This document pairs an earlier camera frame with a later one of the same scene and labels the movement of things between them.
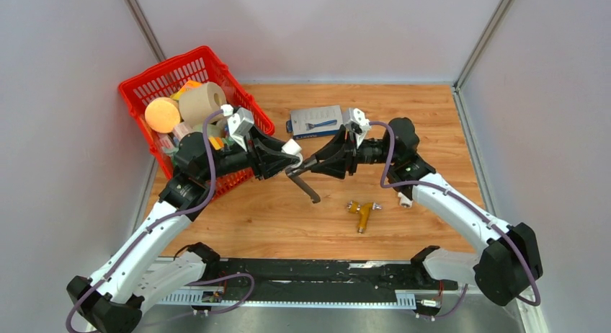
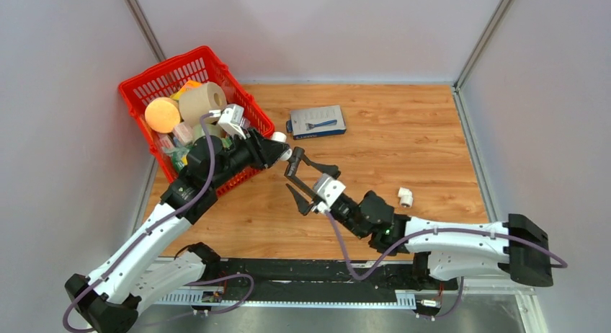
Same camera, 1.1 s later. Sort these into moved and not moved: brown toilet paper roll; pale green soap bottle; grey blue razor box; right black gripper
Moved: right black gripper
Not moved: grey blue razor box; pale green soap bottle; brown toilet paper roll
